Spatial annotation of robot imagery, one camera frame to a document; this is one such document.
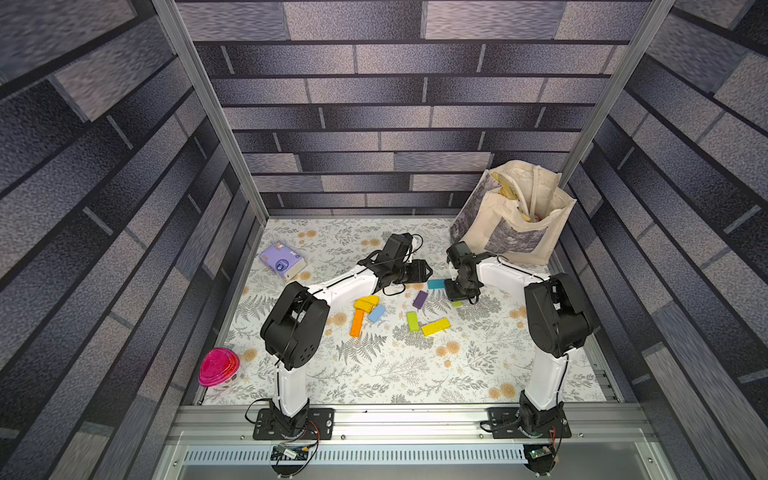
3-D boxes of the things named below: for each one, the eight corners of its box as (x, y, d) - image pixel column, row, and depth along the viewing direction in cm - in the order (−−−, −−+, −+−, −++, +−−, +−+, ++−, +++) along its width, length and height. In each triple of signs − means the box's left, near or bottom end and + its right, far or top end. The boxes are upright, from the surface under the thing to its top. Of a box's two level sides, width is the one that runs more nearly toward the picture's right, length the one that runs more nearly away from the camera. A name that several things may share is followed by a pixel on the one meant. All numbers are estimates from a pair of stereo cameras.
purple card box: (265, 265, 108) (259, 254, 103) (284, 250, 112) (279, 239, 107) (287, 283, 103) (282, 273, 98) (307, 267, 107) (303, 256, 102)
